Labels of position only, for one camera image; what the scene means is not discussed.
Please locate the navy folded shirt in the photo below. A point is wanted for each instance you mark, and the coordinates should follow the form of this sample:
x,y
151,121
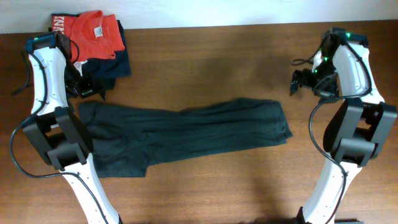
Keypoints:
x,y
108,70

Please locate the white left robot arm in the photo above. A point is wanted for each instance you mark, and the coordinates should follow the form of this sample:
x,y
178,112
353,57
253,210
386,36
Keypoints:
x,y
53,129

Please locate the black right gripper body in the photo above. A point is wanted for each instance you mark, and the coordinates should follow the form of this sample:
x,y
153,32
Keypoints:
x,y
324,79

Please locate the dark green t-shirt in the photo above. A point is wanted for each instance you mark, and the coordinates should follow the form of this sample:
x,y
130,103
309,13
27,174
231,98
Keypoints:
x,y
129,140

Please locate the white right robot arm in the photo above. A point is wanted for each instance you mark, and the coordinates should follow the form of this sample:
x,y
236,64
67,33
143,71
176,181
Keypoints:
x,y
359,129

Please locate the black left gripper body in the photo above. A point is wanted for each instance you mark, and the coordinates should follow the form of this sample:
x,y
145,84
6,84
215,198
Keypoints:
x,y
84,84

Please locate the red folded shirt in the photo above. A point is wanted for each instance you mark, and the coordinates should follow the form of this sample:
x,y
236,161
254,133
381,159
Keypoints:
x,y
94,35

